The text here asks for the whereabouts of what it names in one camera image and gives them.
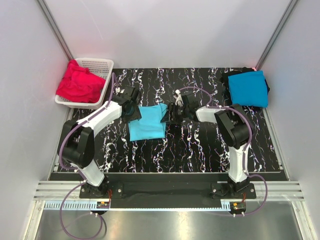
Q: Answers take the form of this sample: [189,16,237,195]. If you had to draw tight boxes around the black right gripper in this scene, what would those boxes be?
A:
[160,102,190,125]

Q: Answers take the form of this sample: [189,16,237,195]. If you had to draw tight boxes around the light cyan t shirt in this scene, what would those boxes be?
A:
[128,103,167,142]

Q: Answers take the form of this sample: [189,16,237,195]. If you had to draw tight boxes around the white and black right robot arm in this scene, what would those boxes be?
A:
[161,91,253,199]

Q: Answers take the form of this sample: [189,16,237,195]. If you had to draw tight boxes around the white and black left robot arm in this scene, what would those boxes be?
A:
[57,86,142,198]

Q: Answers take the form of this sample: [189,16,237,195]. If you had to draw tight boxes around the white plastic basket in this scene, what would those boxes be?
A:
[54,57,114,110]

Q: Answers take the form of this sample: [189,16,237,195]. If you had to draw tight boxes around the red t shirt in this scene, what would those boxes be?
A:
[55,59,106,103]

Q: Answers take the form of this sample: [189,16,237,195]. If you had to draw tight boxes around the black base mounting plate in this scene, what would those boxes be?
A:
[79,173,257,210]

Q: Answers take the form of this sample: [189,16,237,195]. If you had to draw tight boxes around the folded blue t shirt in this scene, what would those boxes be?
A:
[227,70,269,109]

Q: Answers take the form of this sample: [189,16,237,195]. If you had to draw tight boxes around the left small circuit board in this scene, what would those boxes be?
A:
[97,201,110,209]

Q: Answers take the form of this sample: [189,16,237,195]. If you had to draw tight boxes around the small circuit board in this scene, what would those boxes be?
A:
[232,201,247,210]
[97,201,110,209]

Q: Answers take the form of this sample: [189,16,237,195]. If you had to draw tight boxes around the right small circuit board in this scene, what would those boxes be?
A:
[232,201,247,210]

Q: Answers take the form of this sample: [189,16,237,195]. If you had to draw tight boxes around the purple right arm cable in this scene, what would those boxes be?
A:
[174,86,268,218]

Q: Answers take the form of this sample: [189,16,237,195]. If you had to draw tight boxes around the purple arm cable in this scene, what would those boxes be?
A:
[174,86,268,218]
[57,72,121,238]

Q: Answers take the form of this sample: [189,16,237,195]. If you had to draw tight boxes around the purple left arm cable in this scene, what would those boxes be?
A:
[57,72,121,238]

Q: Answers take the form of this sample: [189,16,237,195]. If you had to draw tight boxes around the left aluminium corner post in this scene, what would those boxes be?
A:
[35,0,74,61]

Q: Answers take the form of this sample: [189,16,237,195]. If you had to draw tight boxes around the aluminium corner post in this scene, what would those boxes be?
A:
[35,0,74,61]
[255,0,300,70]

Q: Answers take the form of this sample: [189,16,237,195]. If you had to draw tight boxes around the aluminium front frame rail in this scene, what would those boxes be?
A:
[33,181,304,201]

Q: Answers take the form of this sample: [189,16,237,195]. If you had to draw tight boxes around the white slotted cable duct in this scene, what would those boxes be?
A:
[44,200,98,211]

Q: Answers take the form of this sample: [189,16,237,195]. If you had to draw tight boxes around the right aluminium corner post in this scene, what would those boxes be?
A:
[255,0,300,70]

